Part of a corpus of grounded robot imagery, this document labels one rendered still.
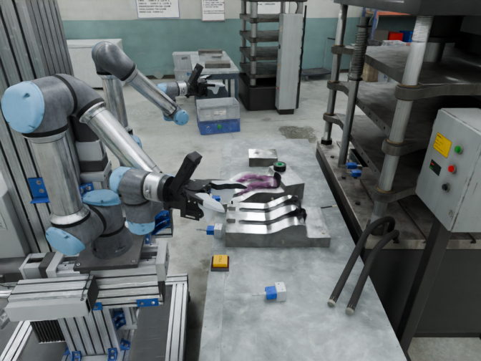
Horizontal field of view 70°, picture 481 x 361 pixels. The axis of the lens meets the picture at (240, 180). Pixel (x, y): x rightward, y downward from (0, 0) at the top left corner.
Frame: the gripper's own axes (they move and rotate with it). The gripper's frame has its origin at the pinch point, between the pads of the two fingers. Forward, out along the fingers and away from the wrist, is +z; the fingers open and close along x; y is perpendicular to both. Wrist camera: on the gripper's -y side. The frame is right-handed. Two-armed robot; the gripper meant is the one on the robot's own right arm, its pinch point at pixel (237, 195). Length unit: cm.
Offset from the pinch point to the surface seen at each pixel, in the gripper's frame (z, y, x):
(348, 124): 16, 13, -165
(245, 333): -2, 63, -21
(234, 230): -23, 49, -63
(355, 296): 34, 56, -47
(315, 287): 18, 59, -51
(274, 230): -5, 47, -69
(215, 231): -34, 53, -66
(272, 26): -212, -74, -779
